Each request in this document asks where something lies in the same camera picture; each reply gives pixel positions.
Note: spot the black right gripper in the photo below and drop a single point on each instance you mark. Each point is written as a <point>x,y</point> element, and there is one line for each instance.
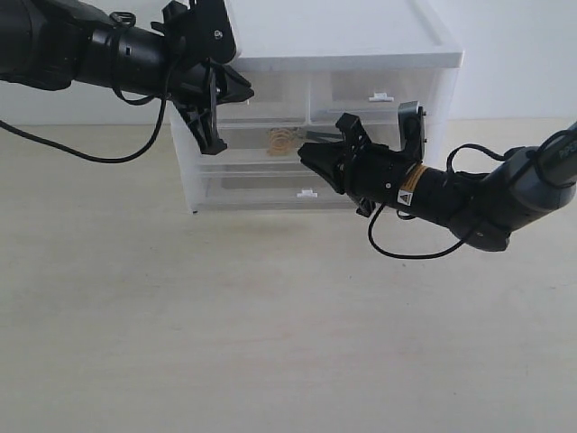
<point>372,173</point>

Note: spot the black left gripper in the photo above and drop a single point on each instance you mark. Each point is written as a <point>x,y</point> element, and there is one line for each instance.
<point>194,85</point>

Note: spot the gold keychain with black strap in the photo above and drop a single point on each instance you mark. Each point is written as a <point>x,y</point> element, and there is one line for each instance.
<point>285,141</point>

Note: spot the clear wide drawer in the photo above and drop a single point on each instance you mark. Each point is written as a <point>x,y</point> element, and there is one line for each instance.
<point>264,187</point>
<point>249,145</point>

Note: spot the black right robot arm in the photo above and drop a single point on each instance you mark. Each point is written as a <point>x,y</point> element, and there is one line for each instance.
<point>481,210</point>

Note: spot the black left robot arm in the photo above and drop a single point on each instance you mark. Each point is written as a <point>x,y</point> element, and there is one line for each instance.
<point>48,45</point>

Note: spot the white plastic drawer cabinet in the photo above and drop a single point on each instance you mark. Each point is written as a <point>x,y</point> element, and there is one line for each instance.
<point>312,37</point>

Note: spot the clear wide bottom drawer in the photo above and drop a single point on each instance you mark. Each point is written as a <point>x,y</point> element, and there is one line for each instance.
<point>264,187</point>

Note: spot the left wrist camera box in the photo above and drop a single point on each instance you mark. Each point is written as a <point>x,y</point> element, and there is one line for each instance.
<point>214,31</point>

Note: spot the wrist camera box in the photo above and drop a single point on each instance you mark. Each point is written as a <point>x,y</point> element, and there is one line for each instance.
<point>411,125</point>
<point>214,31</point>

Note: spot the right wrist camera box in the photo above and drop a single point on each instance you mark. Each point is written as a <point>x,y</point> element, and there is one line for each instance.
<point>411,125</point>

